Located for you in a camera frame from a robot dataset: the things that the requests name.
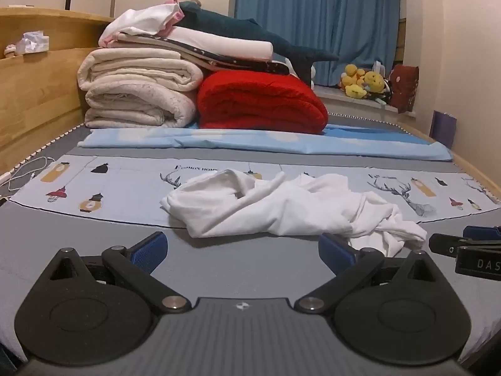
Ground white t-shirt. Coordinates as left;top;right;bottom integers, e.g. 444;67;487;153
161;169;427;257

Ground white folded clothes stack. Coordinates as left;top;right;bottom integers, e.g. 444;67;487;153
99;0;291;75

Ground purple box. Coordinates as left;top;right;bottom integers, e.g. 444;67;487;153
429;110;457;149

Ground printed grey bed sheet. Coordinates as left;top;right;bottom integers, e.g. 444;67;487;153
1;127;500;360

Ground dark red bag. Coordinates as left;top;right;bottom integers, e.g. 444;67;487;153
389;64;420;114

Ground light blue folded sheet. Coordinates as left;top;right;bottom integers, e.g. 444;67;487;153
78;124;452;162

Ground yellow plush toys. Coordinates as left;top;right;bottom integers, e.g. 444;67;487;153
339;64;390;100

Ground wooden headboard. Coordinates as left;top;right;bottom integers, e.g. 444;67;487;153
1;7;112;172

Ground cream folded quilt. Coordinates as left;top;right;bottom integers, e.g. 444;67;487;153
76;48;204;129

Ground red folded blanket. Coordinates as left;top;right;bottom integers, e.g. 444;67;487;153
196;70;328;134

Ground blue curtain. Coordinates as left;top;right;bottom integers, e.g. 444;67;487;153
235;0;400;86

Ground tissue pack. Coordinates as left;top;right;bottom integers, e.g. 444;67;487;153
15;31;50;56

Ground dark teal shark plush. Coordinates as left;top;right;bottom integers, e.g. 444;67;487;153
178;1;339;86

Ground white charging cable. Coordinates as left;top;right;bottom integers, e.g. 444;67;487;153
0;155;57;193

